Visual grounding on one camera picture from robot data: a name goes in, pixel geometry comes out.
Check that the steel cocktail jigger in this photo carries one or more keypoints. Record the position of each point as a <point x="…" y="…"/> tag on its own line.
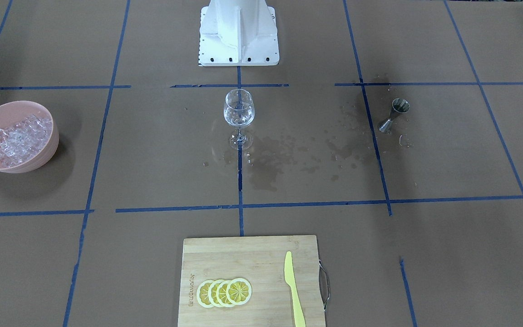
<point x="398" y="107"/>

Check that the clear wine glass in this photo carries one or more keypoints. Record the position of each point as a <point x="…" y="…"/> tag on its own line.
<point x="239" y="113"/>

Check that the pile of ice cubes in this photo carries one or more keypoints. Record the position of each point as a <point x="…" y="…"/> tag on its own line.
<point x="24" y="139"/>

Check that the yellow plastic knife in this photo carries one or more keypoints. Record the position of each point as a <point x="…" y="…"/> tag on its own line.
<point x="290" y="279"/>

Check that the bamboo cutting board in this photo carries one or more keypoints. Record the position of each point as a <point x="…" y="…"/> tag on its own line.
<point x="260" y="260"/>

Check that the lemon slice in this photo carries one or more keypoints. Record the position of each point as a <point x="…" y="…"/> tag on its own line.
<point x="203" y="294"/>
<point x="239" y="291"/>
<point x="221" y="294"/>
<point x="212" y="293"/>

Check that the pink bowl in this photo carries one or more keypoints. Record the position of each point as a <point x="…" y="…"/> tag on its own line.
<point x="15" y="111"/>

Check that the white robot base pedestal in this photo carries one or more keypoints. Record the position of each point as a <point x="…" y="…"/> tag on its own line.
<point x="238" y="33"/>

